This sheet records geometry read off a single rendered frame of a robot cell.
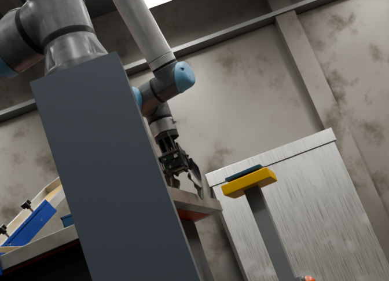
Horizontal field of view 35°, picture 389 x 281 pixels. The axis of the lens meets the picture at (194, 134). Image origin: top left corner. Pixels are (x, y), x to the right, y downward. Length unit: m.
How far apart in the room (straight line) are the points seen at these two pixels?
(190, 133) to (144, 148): 7.79
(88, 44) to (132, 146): 0.25
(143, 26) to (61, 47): 0.45
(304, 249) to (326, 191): 0.72
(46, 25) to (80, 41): 0.08
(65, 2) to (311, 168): 6.25
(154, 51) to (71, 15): 0.42
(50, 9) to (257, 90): 7.90
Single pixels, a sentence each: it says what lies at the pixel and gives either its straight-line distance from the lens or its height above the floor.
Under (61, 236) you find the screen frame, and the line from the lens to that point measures 1.63.
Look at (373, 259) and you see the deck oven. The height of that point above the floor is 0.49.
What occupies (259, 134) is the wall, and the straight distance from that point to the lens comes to 8.95.
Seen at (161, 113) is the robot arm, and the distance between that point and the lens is 1.81.
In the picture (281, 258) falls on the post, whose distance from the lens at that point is 1.61.
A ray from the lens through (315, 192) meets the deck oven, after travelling 7.37.
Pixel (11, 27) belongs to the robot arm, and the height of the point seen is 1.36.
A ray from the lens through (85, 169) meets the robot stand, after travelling 1.18.
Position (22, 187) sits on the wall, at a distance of 9.23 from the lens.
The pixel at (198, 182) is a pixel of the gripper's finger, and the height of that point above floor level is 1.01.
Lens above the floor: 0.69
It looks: 15 degrees up
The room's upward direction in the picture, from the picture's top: 21 degrees counter-clockwise
